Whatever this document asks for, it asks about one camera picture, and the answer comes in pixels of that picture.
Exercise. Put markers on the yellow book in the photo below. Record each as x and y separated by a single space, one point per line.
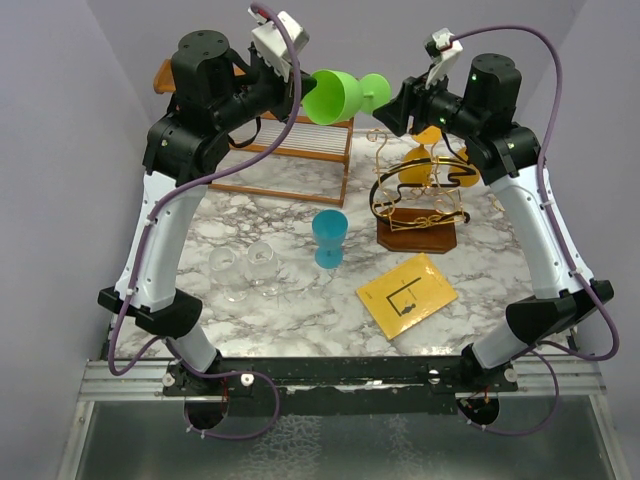
406 295

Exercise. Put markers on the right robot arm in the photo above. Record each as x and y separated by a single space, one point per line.
506 155

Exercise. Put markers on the clear wine glass right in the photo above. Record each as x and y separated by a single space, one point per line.
263 266

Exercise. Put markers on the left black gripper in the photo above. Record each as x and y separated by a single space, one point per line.
285 90

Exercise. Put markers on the green plastic wine glass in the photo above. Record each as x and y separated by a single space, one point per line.
338 96

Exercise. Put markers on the gold wire wine glass rack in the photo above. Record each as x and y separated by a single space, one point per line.
415 207

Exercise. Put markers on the clear wine glass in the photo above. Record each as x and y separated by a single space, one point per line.
263 266
227 271

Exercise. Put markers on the wooden dish rack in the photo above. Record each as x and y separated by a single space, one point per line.
308 141

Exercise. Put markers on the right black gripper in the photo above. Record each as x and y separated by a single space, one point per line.
413 96

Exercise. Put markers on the clear wine glass left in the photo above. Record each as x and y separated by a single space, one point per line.
227 271

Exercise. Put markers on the black metal base rail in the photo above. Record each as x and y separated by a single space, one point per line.
331 386

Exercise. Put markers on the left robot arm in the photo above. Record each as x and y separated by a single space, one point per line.
215 93

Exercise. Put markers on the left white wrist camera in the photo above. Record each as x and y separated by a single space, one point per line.
271 45

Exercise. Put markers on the blue plastic wine glass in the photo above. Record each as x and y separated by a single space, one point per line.
329 229

